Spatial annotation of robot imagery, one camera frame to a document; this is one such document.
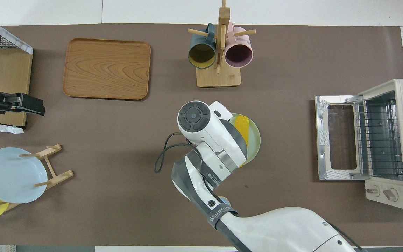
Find glass oven door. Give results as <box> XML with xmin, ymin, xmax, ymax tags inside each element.
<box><xmin>315</xmin><ymin>94</ymin><xmax>370</xmax><ymax>181</ymax></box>

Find oven wire rack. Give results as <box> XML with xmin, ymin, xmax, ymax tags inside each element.
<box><xmin>355</xmin><ymin>99</ymin><xmax>403</xmax><ymax>173</ymax></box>

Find pink mug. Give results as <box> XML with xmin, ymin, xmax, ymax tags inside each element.
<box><xmin>224</xmin><ymin>22</ymin><xmax>254</xmax><ymax>69</ymax></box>

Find wooden shelf box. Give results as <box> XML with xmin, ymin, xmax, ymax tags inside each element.
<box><xmin>0</xmin><ymin>14</ymin><xmax>34</xmax><ymax>134</ymax></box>

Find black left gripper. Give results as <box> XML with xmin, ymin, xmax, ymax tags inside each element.
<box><xmin>0</xmin><ymin>92</ymin><xmax>45</xmax><ymax>116</ymax></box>

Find yellow corn cob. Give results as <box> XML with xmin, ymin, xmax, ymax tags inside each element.
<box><xmin>230</xmin><ymin>115</ymin><xmax>250</xmax><ymax>168</ymax></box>

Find dark blue mug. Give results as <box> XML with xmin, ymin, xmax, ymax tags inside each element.
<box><xmin>188</xmin><ymin>23</ymin><xmax>217</xmax><ymax>69</ymax></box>

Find wooden tray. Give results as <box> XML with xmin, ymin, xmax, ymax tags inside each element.
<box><xmin>62</xmin><ymin>38</ymin><xmax>151</xmax><ymax>101</ymax></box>

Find brown table mat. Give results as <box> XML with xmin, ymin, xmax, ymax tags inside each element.
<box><xmin>0</xmin><ymin>24</ymin><xmax>403</xmax><ymax>247</ymax></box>

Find wooden mug tree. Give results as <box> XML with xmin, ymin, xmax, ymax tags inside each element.
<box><xmin>187</xmin><ymin>0</ymin><xmax>257</xmax><ymax>88</ymax></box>

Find light blue plate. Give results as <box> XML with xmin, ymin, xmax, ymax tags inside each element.
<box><xmin>0</xmin><ymin>147</ymin><xmax>48</xmax><ymax>204</ymax></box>

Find light green plate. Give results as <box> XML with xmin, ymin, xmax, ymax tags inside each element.
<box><xmin>229</xmin><ymin>113</ymin><xmax>261</xmax><ymax>168</ymax></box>

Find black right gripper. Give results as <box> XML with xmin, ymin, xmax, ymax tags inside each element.
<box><xmin>221</xmin><ymin>118</ymin><xmax>248</xmax><ymax>168</ymax></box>

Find wooden plate rack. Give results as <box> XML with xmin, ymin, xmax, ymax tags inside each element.
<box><xmin>0</xmin><ymin>143</ymin><xmax>75</xmax><ymax>212</ymax></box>

